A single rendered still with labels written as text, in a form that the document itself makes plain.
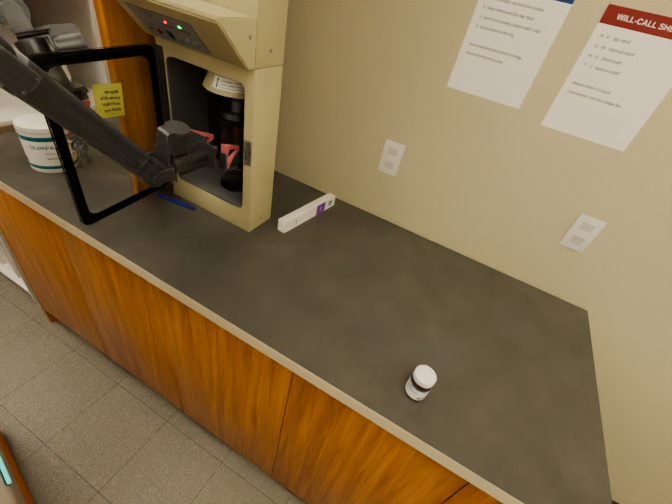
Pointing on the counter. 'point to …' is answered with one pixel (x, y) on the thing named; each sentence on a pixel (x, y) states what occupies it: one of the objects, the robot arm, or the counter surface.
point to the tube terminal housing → (271, 90)
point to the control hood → (208, 27)
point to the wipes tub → (37, 142)
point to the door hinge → (162, 81)
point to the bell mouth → (223, 86)
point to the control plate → (169, 28)
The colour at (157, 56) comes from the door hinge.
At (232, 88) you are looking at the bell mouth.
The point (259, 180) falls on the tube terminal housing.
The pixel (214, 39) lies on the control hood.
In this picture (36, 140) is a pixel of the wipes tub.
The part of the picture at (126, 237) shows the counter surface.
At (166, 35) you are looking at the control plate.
